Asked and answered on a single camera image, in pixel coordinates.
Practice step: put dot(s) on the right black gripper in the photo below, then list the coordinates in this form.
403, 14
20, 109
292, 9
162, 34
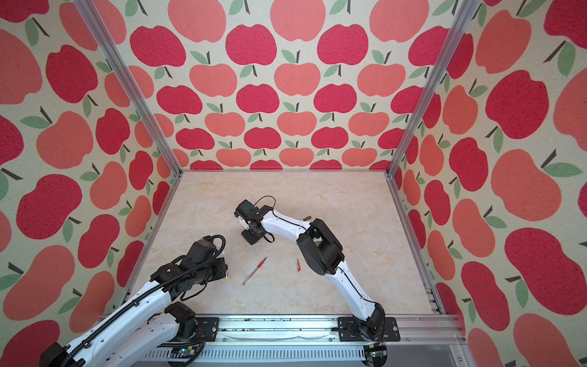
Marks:
246, 238

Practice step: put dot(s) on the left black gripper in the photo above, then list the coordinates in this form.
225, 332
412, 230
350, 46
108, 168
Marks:
222, 268

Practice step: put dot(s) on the red gel pen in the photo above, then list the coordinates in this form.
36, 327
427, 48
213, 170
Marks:
258, 266

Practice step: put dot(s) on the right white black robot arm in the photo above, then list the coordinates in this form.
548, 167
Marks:
323, 253

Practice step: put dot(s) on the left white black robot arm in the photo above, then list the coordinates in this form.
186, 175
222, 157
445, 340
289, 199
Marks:
156, 316

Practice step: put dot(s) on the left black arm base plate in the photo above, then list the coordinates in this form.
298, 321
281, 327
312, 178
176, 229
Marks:
206, 329

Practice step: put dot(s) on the white slotted cable duct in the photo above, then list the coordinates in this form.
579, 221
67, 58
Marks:
217, 353

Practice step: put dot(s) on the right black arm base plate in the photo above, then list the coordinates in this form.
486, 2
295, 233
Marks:
348, 330

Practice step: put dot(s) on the aluminium front frame rail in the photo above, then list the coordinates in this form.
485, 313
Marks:
421, 329

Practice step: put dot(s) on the left aluminium frame post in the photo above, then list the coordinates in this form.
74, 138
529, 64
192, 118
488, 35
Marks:
99, 30

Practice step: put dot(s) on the aluminium frame post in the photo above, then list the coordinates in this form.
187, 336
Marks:
439, 70
99, 30

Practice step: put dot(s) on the right aluminium frame post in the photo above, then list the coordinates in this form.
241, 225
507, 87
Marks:
439, 70

